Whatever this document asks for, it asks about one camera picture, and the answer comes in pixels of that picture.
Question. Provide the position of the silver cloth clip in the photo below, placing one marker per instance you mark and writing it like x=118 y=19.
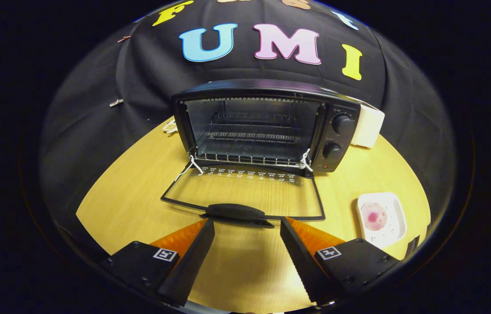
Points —
x=116 y=103

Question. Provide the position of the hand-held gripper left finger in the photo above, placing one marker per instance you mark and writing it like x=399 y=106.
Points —
x=193 y=261

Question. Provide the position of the white square plate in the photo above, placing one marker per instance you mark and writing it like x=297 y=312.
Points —
x=393 y=218

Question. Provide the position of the cream pop-up toaster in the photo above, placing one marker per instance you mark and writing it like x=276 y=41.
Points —
x=369 y=126

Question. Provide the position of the black toaster oven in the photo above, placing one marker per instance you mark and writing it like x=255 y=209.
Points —
x=340 y=137

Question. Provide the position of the black backdrop cloth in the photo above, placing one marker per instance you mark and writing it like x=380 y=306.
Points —
x=140 y=78

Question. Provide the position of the small white dish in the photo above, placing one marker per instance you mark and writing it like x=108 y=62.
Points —
x=170 y=127

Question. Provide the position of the pink ham slice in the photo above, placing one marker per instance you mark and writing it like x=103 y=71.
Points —
x=374 y=216

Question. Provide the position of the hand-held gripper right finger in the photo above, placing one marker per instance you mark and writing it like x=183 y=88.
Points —
x=299 y=261

